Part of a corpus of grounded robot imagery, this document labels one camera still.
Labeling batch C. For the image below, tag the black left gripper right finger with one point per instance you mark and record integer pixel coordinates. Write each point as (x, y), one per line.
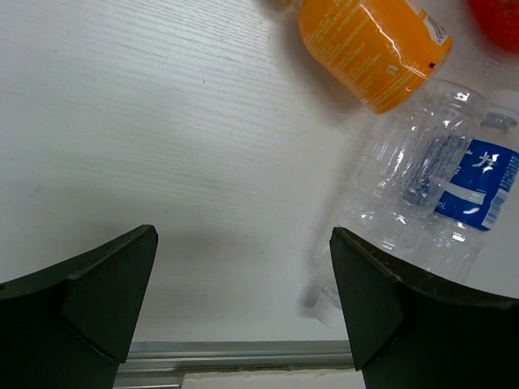
(409, 328)

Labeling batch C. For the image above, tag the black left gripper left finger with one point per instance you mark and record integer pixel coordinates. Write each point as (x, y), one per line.
(70, 325)

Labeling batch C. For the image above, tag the clear blue label water bottle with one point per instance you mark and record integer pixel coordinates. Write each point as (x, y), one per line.
(432, 180)

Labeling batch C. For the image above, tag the large orange juice bottle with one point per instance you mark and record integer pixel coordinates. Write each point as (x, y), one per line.
(382, 52)

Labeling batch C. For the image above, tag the red mesh bin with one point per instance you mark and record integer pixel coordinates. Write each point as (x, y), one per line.
(498, 20)

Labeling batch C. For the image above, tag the aluminium table edge rail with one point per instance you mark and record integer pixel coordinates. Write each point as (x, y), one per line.
(165, 364)

